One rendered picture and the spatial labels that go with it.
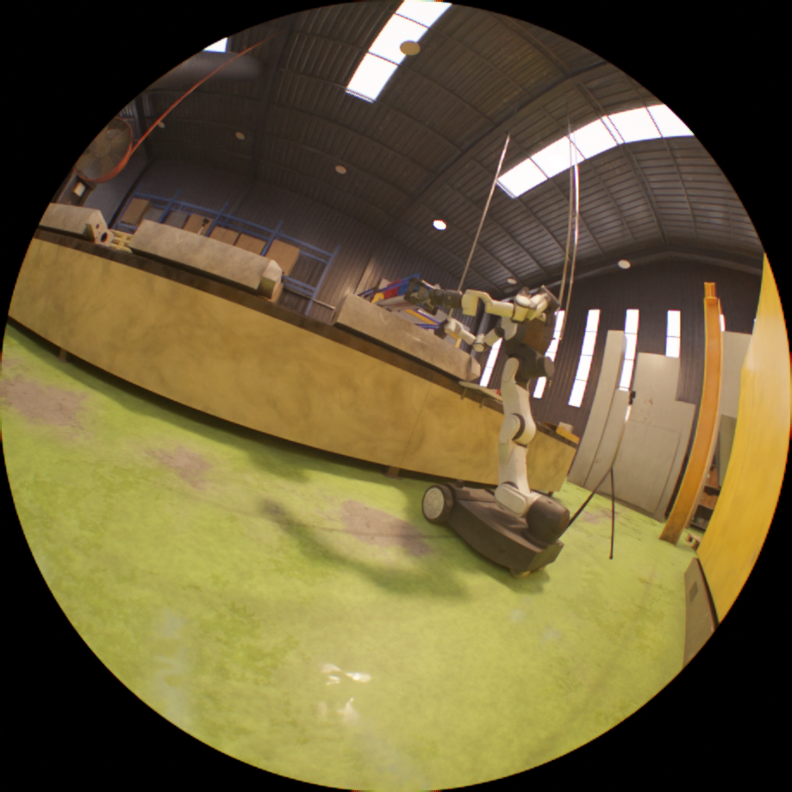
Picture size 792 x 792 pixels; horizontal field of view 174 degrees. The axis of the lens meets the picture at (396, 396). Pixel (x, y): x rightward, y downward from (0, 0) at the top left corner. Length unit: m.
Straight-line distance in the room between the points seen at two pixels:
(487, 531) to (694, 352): 10.79
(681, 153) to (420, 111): 8.17
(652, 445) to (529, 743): 6.45
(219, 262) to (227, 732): 1.73
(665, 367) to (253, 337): 8.76
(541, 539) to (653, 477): 5.64
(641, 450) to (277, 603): 6.74
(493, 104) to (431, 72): 2.06
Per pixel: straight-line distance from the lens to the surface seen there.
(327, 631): 0.69
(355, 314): 1.53
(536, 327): 1.59
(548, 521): 1.20
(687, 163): 10.69
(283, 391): 1.47
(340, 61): 10.48
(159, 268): 1.74
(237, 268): 1.57
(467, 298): 1.26
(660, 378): 8.52
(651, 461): 6.76
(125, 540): 0.80
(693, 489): 4.42
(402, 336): 1.63
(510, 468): 1.35
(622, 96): 9.73
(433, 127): 10.25
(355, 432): 1.59
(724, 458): 8.56
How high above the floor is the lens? 0.56
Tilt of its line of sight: 1 degrees down
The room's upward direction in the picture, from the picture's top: 21 degrees clockwise
